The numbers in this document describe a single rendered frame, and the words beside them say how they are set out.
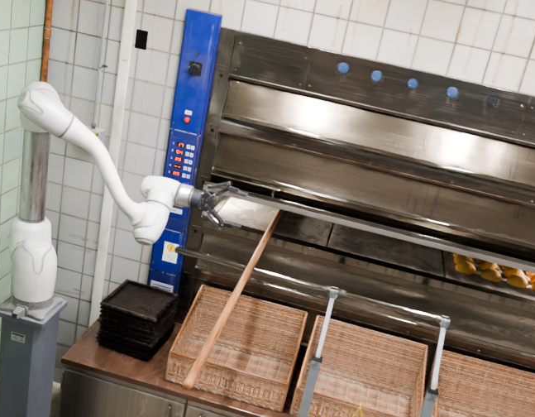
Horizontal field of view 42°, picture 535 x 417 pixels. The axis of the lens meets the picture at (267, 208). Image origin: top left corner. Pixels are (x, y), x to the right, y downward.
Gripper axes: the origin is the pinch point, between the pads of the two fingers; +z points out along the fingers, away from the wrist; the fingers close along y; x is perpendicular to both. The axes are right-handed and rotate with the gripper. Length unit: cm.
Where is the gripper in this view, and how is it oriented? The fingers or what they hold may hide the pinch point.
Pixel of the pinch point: (241, 209)
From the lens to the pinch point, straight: 273.9
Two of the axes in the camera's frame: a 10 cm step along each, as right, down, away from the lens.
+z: 9.6, 2.4, -1.2
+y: -1.9, 9.2, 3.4
